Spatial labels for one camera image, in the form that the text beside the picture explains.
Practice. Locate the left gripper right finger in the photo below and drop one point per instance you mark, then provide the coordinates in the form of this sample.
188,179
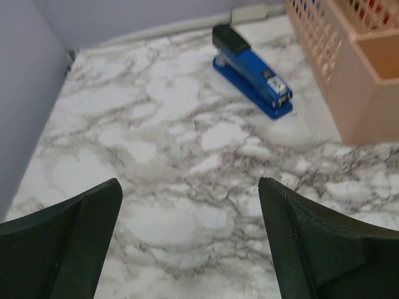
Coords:
320,253

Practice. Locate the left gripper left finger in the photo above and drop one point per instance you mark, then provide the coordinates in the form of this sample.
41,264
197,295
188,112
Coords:
59,251

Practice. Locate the peach desk organizer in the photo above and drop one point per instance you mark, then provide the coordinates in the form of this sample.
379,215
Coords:
352,47

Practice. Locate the blue black stapler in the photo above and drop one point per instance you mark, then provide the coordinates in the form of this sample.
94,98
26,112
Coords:
242,67

